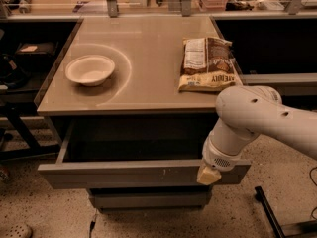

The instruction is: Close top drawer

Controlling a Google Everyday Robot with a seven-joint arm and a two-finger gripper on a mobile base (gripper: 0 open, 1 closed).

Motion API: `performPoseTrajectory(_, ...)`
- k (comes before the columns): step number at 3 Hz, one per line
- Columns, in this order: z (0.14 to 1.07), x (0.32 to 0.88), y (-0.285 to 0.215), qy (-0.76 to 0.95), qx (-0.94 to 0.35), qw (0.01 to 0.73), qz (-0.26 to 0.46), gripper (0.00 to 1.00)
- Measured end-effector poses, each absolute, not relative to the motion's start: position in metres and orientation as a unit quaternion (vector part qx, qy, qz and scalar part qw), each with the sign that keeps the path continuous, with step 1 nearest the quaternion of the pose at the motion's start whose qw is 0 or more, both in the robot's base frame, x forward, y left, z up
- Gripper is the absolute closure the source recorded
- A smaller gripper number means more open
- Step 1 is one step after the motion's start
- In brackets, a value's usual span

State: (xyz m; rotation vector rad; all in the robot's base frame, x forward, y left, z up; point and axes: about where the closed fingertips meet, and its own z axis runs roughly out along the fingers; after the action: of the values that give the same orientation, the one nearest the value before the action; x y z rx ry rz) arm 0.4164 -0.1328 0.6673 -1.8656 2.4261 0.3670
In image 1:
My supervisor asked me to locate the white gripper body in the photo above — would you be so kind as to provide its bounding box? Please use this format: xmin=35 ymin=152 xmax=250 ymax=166
xmin=202 ymin=136 xmax=248 ymax=172

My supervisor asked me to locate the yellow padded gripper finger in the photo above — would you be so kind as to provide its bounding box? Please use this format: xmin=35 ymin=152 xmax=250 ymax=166
xmin=197 ymin=165 xmax=222 ymax=185

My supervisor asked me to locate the grey top drawer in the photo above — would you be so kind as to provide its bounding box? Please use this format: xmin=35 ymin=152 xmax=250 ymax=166
xmin=37 ymin=121 xmax=252 ymax=190

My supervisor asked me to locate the grey drawer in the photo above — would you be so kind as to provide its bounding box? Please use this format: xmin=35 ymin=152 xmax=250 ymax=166
xmin=37 ymin=121 xmax=252 ymax=190
xmin=87 ymin=185 xmax=212 ymax=211

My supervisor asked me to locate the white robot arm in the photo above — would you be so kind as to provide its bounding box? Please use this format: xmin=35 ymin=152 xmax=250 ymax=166
xmin=197 ymin=86 xmax=317 ymax=185

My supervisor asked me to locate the grey drawer cabinet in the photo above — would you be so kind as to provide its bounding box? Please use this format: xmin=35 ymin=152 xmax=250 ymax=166
xmin=34 ymin=15 xmax=257 ymax=144

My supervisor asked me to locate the grey bottom drawer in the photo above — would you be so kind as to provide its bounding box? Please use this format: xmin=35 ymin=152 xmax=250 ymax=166
xmin=87 ymin=185 xmax=212 ymax=211

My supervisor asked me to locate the brown yellow snack bag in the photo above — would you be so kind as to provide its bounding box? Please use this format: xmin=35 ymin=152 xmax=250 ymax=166
xmin=178 ymin=37 xmax=239 ymax=92

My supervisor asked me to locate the black floor stand bar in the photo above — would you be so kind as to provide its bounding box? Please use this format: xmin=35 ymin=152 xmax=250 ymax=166
xmin=255 ymin=186 xmax=317 ymax=238

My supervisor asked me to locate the white paper bowl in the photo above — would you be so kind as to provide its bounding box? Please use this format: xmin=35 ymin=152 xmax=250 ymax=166
xmin=65 ymin=55 xmax=115 ymax=86

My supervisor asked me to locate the white perforated shoe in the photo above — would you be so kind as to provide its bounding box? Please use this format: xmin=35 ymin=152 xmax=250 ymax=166
xmin=0 ymin=224 xmax=33 ymax=238

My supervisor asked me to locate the black box on shelf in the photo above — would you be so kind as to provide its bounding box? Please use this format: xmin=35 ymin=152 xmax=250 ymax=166
xmin=15 ymin=42 xmax=58 ymax=62

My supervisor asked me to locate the black floor cable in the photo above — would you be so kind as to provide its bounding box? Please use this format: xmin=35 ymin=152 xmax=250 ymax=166
xmin=308 ymin=166 xmax=317 ymax=220

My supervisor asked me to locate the black side table frame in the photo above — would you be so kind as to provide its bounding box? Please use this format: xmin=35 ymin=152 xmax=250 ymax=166
xmin=0 ymin=102 xmax=60 ymax=161

